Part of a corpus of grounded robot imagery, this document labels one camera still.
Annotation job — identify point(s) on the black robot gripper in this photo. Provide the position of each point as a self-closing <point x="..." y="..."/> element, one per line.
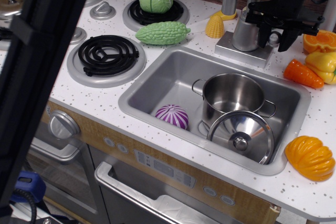
<point x="288" y="15"/>

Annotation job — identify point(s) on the silver faucet lever handle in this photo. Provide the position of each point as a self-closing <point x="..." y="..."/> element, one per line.
<point x="274" y="39"/>

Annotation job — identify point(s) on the silver toy faucet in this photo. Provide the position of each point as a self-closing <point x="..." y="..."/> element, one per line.
<point x="241" y="45"/>

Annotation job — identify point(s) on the orange toy carrot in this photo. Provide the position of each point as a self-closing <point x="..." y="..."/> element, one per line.
<point x="299" y="73"/>

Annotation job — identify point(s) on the orange toy orange half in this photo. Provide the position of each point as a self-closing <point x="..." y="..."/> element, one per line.
<point x="324" y="41"/>

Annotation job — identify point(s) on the yellow toy banana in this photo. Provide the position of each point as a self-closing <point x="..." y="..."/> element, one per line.
<point x="225" y="17"/>

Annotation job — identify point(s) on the yellow toy bell pepper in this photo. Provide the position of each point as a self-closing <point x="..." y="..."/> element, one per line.
<point x="323" y="65"/>

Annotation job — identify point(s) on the yellow toy corn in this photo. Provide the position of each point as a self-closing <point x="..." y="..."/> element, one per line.
<point x="214" y="27"/>

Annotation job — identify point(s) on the stainless steel pot lid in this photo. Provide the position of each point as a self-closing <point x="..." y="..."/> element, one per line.
<point x="245" y="133"/>

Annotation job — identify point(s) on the black rear stove burner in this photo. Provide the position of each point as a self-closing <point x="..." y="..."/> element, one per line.
<point x="145" y="18"/>

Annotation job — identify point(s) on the black stove burner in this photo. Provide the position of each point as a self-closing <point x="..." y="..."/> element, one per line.
<point x="145" y="18"/>
<point x="107" y="55"/>

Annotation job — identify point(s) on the green toy bitter gourd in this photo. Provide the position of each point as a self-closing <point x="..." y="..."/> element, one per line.
<point x="163" y="33"/>

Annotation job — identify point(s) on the orange toy pumpkin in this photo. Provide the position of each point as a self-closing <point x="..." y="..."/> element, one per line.
<point x="311" y="158"/>

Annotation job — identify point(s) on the purple toy onion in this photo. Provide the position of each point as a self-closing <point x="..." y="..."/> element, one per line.
<point x="173" y="114"/>

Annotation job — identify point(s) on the black front stove burner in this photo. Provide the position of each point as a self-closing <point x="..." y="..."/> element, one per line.
<point x="107" y="55"/>

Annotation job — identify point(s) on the silver stove knob middle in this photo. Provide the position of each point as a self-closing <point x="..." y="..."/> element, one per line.
<point x="102" y="11"/>

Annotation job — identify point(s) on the silver stove knob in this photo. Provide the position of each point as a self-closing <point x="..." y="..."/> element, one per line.
<point x="79" y="36"/>
<point x="102" y="11"/>

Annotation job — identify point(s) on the silver stove knob left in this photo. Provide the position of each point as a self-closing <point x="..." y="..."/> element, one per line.
<point x="79" y="36"/>

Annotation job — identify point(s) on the silver oven dial knob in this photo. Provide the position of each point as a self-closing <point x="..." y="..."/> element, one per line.
<point x="62" y="126"/>

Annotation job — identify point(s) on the lidded steel pot left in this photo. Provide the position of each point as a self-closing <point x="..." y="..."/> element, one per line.
<point x="10" y="8"/>

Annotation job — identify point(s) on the blue clamp tool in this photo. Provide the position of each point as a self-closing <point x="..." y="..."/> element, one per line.
<point x="31" y="182"/>

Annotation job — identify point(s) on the silver dishwasher door handle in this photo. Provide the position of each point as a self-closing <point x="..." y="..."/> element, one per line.
<point x="127" y="205"/>

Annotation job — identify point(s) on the black foreground frame post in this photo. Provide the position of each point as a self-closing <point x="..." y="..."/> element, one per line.
<point x="41" y="36"/>

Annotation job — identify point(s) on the silver oven door handle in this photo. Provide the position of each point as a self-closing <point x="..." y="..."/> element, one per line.
<point x="65" y="155"/>

